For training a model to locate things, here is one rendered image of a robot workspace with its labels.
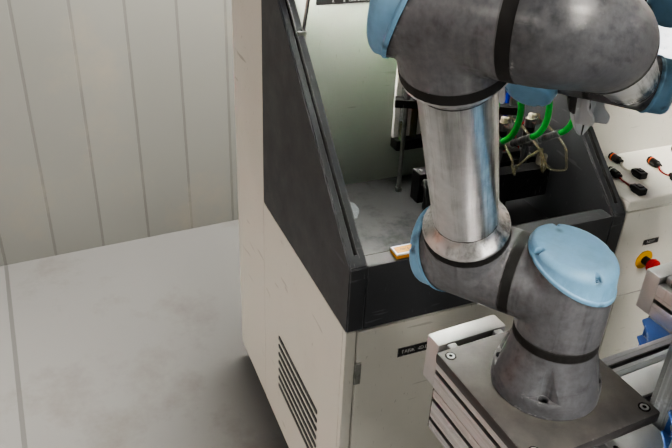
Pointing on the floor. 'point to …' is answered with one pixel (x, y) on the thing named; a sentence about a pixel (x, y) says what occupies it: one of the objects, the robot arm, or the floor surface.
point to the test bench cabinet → (304, 351)
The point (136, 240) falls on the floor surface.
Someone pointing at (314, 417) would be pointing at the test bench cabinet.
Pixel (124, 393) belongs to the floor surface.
